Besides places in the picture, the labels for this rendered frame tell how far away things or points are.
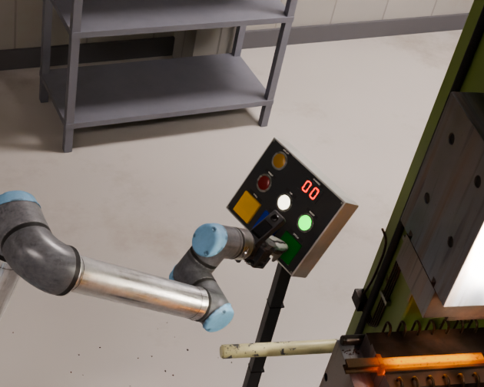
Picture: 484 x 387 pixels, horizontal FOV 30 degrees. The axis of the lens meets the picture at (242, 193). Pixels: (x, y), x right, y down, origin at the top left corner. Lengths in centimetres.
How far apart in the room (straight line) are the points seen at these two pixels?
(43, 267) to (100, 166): 248
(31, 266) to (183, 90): 285
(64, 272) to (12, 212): 18
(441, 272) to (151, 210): 230
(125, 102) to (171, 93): 27
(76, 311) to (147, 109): 126
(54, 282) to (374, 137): 330
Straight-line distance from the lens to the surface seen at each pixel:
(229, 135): 476
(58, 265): 197
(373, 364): 243
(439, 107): 244
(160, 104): 458
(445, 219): 210
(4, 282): 214
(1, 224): 204
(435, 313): 223
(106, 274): 207
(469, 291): 212
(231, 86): 482
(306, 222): 263
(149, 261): 396
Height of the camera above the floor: 279
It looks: 39 degrees down
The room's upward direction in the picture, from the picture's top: 13 degrees clockwise
